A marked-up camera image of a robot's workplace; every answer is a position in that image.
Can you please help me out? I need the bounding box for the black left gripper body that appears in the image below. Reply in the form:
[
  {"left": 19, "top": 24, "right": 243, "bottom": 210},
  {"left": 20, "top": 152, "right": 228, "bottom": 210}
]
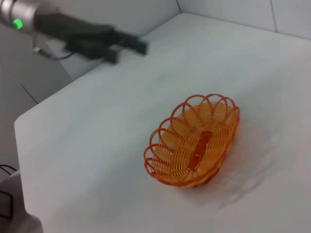
[{"left": 34, "top": 11, "right": 118, "bottom": 60}]

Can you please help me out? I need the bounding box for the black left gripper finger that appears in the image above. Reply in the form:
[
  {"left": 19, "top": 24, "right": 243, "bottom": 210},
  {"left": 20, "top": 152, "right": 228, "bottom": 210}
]
[
  {"left": 113, "top": 30, "right": 149, "bottom": 56},
  {"left": 104, "top": 45, "right": 120, "bottom": 65}
]

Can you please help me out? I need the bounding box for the orange woven plastic basket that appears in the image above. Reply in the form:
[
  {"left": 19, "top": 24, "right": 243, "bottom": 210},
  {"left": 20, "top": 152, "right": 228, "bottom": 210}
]
[{"left": 143, "top": 93, "right": 241, "bottom": 189}]

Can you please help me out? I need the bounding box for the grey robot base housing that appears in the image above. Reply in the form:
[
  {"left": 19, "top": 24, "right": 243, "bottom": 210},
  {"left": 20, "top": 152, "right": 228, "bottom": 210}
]
[{"left": 0, "top": 170, "right": 45, "bottom": 233}]

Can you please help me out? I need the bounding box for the thin black wrist camera cable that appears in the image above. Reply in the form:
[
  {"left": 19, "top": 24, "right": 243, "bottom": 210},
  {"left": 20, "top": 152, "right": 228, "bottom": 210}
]
[{"left": 33, "top": 46, "right": 74, "bottom": 60}]

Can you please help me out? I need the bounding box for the thin black floor cable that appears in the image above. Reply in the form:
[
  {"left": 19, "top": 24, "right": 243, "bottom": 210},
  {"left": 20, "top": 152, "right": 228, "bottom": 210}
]
[{"left": 0, "top": 164, "right": 18, "bottom": 176}]

